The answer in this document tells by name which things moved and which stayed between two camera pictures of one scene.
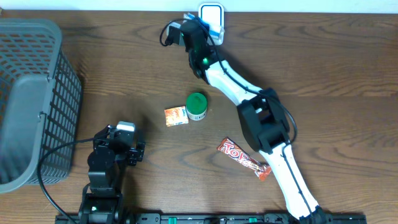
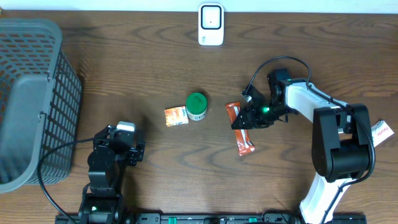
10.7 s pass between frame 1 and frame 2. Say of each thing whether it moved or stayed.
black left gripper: stayed
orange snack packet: stayed
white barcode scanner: stayed
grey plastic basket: stayed
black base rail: stayed
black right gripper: moved
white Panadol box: moved
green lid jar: stayed
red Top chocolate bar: moved
